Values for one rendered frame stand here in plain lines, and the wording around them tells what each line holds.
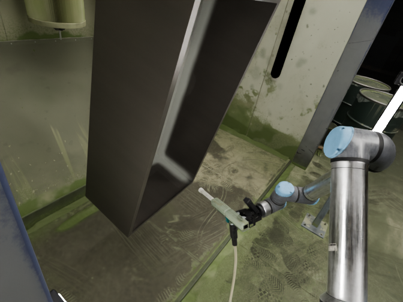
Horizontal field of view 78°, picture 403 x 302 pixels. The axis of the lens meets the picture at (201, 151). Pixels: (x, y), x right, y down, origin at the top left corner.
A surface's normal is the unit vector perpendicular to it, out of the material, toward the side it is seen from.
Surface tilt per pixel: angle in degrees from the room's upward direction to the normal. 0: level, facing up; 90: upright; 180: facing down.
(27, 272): 90
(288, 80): 90
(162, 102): 90
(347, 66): 90
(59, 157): 57
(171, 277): 0
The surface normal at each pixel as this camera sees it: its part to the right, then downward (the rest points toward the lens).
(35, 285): 0.80, 0.44
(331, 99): -0.58, 0.38
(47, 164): 0.75, -0.07
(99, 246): 0.16, -0.81
